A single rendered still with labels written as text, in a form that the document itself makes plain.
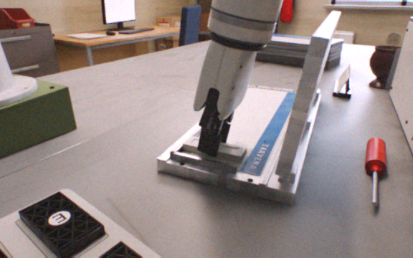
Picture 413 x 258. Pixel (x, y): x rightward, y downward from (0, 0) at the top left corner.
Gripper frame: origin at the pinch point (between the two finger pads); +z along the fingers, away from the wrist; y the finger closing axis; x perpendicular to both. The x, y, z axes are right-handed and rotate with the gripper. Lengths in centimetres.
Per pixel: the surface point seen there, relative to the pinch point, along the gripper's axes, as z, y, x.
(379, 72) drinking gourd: -6, -56, 26
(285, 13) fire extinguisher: 17, -364, -52
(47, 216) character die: 5.1, 21.1, -10.9
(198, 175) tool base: 3.8, 5.5, 0.7
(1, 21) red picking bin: 51, -126, -229
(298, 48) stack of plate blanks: -2, -76, 1
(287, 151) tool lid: -5.3, 5.5, 11.0
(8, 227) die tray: 7.0, 23.3, -14.4
